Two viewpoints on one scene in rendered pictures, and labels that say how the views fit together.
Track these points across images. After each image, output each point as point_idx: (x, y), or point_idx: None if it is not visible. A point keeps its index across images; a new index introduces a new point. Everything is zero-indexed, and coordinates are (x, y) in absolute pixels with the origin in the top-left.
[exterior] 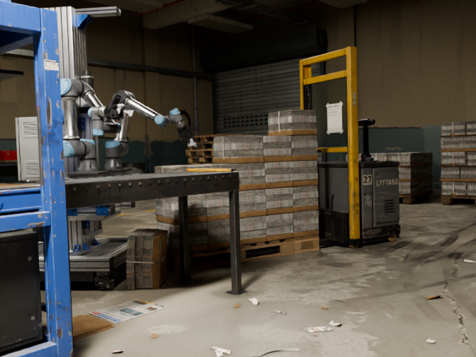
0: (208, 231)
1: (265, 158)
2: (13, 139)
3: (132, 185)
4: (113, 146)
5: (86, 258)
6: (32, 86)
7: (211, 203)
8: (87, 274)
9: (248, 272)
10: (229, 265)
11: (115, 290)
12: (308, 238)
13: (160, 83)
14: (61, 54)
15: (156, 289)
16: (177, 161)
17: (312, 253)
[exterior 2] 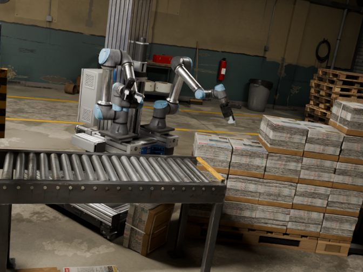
0: (223, 209)
1: (306, 153)
2: (170, 45)
3: (86, 189)
4: (159, 108)
5: (98, 207)
6: (193, 4)
7: (232, 184)
8: (96, 221)
9: (242, 265)
10: (236, 245)
11: (113, 243)
12: (336, 242)
13: (309, 12)
14: (121, 20)
15: (143, 256)
16: (307, 85)
17: (334, 259)
